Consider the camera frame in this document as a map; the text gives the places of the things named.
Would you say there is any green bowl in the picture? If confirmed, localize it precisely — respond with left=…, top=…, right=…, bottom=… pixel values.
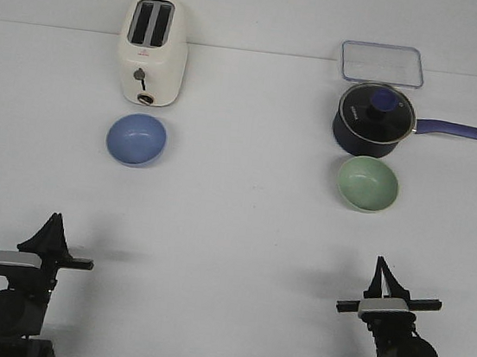
left=336, top=156, right=400, bottom=214

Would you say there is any glass pot lid blue knob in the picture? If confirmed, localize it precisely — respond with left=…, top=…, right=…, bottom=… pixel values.
left=339, top=82, right=417, bottom=139

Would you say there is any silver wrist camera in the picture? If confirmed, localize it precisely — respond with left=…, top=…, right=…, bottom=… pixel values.
left=0, top=250, right=42, bottom=277
left=357, top=297, right=410, bottom=318

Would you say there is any dark blue saucepan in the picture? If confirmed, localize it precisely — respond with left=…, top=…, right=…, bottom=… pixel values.
left=332, top=114, right=477, bottom=158

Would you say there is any blue bowl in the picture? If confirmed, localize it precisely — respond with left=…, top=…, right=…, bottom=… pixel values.
left=105, top=113, right=168, bottom=168

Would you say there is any white two-slot toaster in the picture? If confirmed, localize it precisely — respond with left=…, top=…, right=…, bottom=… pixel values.
left=117, top=0, right=188, bottom=107

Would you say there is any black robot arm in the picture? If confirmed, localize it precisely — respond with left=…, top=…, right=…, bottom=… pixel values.
left=0, top=213, right=94, bottom=357
left=336, top=256, right=442, bottom=357

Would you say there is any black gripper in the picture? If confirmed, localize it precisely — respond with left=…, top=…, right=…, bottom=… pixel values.
left=336, top=256, right=442, bottom=325
left=16, top=213, right=94, bottom=284

